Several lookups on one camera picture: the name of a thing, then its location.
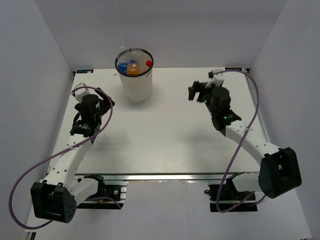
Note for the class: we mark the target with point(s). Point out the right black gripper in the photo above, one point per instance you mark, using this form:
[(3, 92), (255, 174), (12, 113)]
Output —
[(198, 87)]

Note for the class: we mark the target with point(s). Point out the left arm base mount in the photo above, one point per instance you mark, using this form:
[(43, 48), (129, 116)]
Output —
[(110, 196)]

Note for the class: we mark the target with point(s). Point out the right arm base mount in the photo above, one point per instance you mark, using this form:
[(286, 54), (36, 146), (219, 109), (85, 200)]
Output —
[(229, 198)]

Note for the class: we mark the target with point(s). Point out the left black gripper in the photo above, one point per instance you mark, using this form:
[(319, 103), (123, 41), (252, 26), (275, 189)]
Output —
[(105, 104)]

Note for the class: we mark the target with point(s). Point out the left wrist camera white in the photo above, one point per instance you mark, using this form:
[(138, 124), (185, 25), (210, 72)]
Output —
[(79, 94)]

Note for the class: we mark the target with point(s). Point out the orange juice bottle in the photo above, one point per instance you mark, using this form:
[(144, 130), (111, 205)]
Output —
[(133, 69)]

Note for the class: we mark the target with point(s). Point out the clear bottle blue label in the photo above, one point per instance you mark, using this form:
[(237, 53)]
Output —
[(123, 65)]

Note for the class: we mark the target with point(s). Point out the right blue table sticker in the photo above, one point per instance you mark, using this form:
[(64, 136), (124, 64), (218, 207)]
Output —
[(238, 69)]

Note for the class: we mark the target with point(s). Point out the white bin black rim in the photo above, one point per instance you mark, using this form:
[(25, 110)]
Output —
[(137, 88)]

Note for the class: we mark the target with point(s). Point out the blue table sticker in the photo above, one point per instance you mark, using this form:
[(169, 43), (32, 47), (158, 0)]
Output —
[(84, 71), (238, 69)]

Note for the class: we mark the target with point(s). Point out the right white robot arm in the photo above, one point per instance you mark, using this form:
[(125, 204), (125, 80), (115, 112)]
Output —
[(279, 169)]

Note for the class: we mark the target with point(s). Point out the clear bottle blue band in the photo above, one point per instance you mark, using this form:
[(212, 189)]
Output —
[(128, 54)]

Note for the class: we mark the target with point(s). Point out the left blue table sticker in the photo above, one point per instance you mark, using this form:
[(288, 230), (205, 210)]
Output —
[(84, 71)]

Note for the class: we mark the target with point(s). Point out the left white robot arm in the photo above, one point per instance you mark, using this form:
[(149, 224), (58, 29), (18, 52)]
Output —
[(57, 196)]

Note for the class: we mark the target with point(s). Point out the clear bottle red cap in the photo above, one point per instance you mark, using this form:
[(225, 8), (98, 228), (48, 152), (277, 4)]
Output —
[(145, 66)]

